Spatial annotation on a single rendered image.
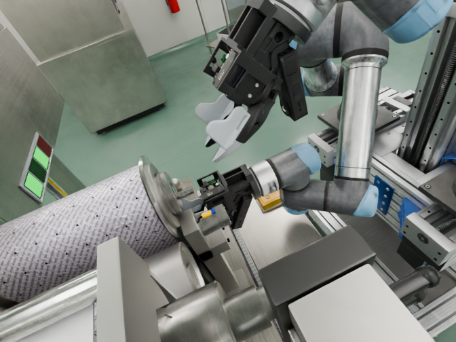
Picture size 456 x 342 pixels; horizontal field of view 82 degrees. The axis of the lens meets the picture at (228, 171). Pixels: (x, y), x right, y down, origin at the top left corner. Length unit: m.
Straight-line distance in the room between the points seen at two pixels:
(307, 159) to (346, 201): 0.13
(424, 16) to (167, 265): 0.45
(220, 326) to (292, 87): 0.31
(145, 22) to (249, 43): 4.59
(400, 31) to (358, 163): 0.30
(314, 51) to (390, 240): 1.12
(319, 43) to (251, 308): 0.60
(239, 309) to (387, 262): 1.34
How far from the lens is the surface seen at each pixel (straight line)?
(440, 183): 1.03
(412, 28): 0.43
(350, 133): 0.65
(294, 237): 0.75
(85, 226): 0.42
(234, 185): 0.57
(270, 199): 0.80
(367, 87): 0.67
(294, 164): 0.58
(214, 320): 0.21
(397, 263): 1.53
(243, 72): 0.34
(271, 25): 0.36
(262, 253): 0.74
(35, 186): 0.83
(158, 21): 4.95
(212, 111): 0.42
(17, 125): 0.94
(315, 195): 0.65
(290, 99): 0.41
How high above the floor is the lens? 1.56
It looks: 44 degrees down
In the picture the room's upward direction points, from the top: 20 degrees counter-clockwise
